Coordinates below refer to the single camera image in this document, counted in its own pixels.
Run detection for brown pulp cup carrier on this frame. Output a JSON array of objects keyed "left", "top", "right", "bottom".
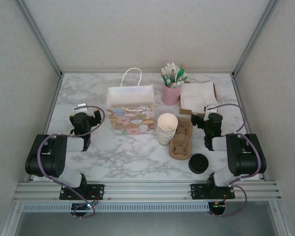
[{"left": 169, "top": 117, "right": 194, "bottom": 158}]

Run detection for animal print paper gift bag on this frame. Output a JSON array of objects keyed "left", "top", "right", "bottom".
[{"left": 107, "top": 68, "right": 156, "bottom": 136}]

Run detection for black plastic cup lid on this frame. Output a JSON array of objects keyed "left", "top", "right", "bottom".
[{"left": 189, "top": 152, "right": 209, "bottom": 172}]

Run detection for brown cardboard napkin tray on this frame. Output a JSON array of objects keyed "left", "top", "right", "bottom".
[{"left": 178, "top": 82, "right": 219, "bottom": 116}]

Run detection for stack of white napkins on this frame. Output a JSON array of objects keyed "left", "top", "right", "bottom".
[{"left": 180, "top": 82, "right": 218, "bottom": 114}]

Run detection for pink cylindrical holder cup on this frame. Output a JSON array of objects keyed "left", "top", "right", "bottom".
[{"left": 161, "top": 83, "right": 182, "bottom": 106}]

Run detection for stack of paper cups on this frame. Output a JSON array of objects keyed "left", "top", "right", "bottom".
[{"left": 157, "top": 125, "right": 177, "bottom": 146}]

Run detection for white paper stick packet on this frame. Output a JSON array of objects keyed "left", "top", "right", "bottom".
[
  {"left": 166, "top": 61, "right": 176, "bottom": 77},
  {"left": 161, "top": 68, "right": 172, "bottom": 81}
]

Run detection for small circuit board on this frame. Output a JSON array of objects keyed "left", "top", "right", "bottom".
[
  {"left": 71, "top": 203, "right": 93, "bottom": 211},
  {"left": 208, "top": 202, "right": 227, "bottom": 214}
]

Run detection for aluminium table side rail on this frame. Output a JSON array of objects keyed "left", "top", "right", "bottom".
[
  {"left": 232, "top": 73, "right": 265, "bottom": 181},
  {"left": 27, "top": 73, "right": 64, "bottom": 183}
]

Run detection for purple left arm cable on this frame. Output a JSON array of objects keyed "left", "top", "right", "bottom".
[{"left": 36, "top": 105, "right": 106, "bottom": 220}]

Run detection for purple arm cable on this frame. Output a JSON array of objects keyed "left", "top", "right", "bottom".
[
  {"left": 36, "top": 105, "right": 106, "bottom": 220},
  {"left": 212, "top": 103, "right": 264, "bottom": 218}
]

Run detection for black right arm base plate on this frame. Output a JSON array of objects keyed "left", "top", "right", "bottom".
[{"left": 190, "top": 183, "right": 236, "bottom": 200}]

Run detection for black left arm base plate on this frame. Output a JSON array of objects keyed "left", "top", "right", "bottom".
[{"left": 59, "top": 183, "right": 106, "bottom": 200}]

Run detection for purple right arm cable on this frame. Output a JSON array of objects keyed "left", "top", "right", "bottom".
[{"left": 212, "top": 103, "right": 264, "bottom": 218}]

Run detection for aluminium front rail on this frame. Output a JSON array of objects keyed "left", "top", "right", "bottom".
[{"left": 13, "top": 181, "right": 282, "bottom": 201}]

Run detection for aluminium frame post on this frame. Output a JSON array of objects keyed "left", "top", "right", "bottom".
[
  {"left": 14, "top": 0, "right": 64, "bottom": 77},
  {"left": 232, "top": 0, "right": 281, "bottom": 77}
]

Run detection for grey slotted cable duct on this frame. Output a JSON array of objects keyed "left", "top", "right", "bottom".
[{"left": 22, "top": 203, "right": 210, "bottom": 212}]

